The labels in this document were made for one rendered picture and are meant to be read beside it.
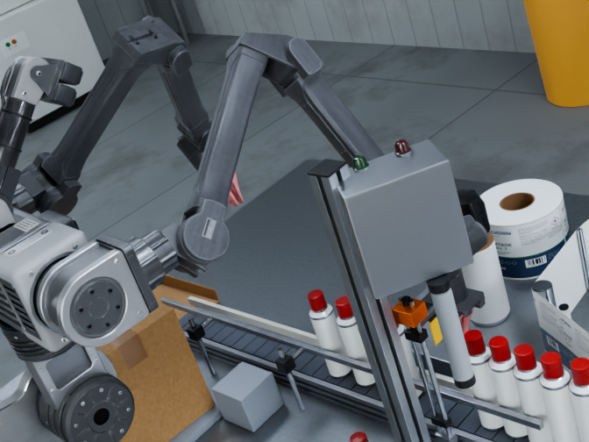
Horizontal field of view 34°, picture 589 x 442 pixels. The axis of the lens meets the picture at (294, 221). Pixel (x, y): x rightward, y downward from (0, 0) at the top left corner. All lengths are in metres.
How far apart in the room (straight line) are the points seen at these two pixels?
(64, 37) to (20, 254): 5.94
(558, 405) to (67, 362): 0.85
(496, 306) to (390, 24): 4.57
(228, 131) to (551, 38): 3.43
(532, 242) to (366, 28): 4.63
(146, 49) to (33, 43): 5.52
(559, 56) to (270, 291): 2.74
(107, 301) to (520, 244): 1.03
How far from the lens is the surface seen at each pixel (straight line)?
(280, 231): 2.77
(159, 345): 2.02
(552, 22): 4.83
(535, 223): 2.12
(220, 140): 1.56
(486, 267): 1.99
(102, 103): 1.83
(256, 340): 2.25
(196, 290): 2.60
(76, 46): 7.44
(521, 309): 2.10
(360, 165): 1.46
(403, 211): 1.44
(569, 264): 1.97
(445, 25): 6.15
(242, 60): 1.63
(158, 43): 1.81
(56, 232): 1.52
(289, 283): 2.51
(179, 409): 2.10
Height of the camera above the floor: 2.11
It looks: 27 degrees down
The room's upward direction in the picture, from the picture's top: 19 degrees counter-clockwise
